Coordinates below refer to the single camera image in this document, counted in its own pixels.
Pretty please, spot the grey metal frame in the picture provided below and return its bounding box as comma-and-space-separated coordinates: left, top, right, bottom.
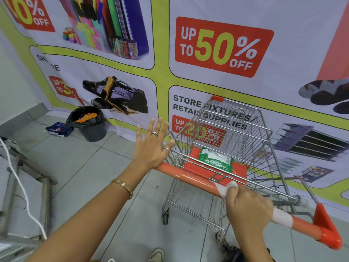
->
0, 148, 58, 262

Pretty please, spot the person's left hand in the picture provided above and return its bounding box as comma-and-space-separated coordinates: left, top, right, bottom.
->
133, 118, 175, 171

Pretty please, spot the blue packet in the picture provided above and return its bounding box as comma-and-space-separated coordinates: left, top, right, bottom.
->
45, 122, 74, 138

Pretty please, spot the silver shopping cart orange handle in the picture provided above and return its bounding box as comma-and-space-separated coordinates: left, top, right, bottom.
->
155, 95, 343, 250

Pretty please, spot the black bin with bag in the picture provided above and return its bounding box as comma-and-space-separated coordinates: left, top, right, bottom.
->
66, 106, 107, 143

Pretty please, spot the large printed sale banner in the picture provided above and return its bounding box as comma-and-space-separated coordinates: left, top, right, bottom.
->
0, 0, 349, 216

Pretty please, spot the green and white packet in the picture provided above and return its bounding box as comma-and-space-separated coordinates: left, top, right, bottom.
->
198, 147, 234, 175

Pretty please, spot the white wipe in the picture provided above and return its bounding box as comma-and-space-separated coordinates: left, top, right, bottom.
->
217, 180, 294, 228

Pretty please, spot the white rope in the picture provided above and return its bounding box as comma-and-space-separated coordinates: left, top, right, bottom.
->
0, 137, 47, 240

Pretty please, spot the person's right forearm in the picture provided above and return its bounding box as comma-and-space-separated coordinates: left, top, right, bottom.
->
232, 229, 274, 262

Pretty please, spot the orange trash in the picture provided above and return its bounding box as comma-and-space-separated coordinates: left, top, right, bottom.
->
75, 112, 99, 124

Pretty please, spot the gold bracelet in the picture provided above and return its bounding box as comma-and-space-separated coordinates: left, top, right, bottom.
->
111, 178, 134, 200

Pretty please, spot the person's beige shoe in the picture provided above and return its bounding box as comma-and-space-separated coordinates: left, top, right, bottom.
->
147, 248, 165, 262

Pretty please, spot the person's left forearm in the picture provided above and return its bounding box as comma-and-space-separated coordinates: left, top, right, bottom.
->
26, 160, 150, 262

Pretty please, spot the person's right hand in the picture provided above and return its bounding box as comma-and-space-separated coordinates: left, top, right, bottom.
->
225, 185, 274, 239

